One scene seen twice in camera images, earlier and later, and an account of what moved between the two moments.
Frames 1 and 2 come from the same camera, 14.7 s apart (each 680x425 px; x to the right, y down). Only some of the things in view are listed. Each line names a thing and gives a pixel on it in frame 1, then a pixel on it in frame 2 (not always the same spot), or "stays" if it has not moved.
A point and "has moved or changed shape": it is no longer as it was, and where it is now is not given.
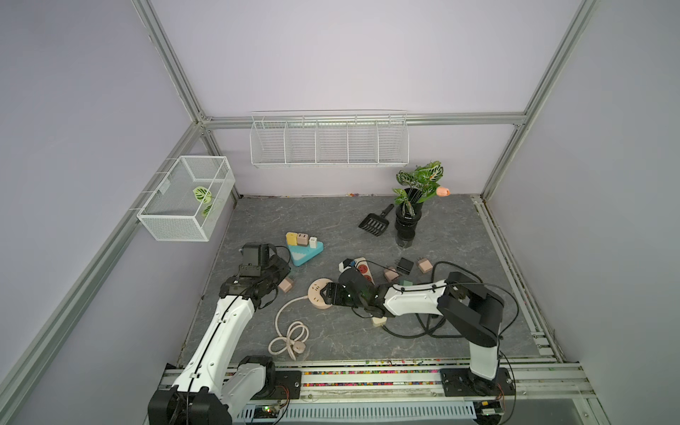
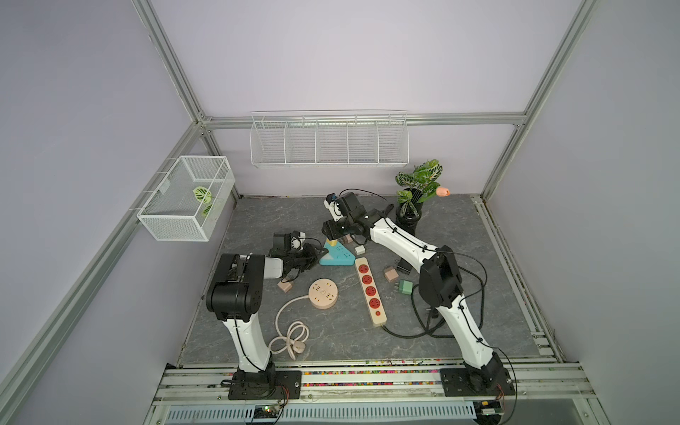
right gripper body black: (339, 295) -> (342, 226)
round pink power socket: (314, 295) stays
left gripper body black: (274, 273) -> (301, 260)
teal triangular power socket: (300, 254) has moved or changed shape
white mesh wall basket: (185, 205) stays
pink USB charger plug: (390, 274) stays
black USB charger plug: (405, 266) stays
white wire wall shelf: (329, 138) stays
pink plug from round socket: (286, 284) stays
